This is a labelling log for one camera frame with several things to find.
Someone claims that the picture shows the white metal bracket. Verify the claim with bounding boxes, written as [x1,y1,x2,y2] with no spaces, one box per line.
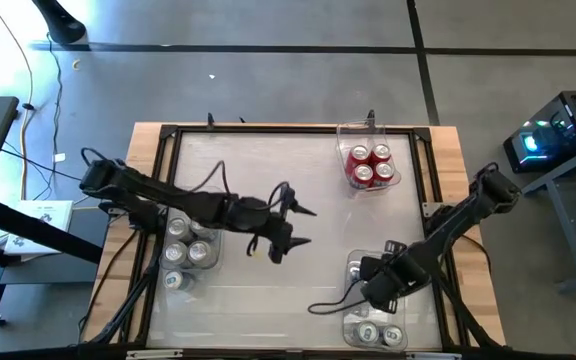
[125,349,184,360]
[405,351,463,360]

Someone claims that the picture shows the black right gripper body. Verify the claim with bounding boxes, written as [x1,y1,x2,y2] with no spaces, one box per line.
[360,239,432,315]

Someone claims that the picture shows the black metal table frame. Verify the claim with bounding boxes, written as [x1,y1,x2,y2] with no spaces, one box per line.
[117,123,474,360]

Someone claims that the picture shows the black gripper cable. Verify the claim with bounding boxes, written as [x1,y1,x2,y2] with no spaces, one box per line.
[306,279,372,317]

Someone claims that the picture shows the black floor cable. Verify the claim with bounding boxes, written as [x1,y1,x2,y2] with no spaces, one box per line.
[32,33,65,201]
[0,137,87,182]

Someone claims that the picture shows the white glossy board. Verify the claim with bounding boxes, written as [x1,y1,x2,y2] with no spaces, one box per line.
[146,130,443,350]

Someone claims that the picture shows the white booklet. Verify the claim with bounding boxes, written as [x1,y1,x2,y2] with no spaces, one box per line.
[2,199,75,257]

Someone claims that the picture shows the black stand foot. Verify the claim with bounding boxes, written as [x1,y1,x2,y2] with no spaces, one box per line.
[31,0,89,46]

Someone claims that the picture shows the grey metal stand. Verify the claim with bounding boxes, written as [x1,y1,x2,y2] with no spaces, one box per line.
[520,137,576,294]

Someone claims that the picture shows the black cable bundle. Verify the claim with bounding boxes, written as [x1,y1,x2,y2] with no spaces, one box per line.
[81,227,167,346]
[432,239,499,349]

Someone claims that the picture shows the clear plastic bin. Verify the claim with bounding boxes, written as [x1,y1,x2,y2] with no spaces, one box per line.
[341,248,409,353]
[336,118,402,195]
[159,187,225,274]

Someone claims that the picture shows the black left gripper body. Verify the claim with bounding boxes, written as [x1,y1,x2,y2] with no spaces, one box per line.
[231,184,297,265]

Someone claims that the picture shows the black lit computer case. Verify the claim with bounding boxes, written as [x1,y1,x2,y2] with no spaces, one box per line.
[502,89,576,175]

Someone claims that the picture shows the yellow floor cable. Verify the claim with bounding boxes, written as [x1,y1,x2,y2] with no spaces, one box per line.
[0,0,37,201]

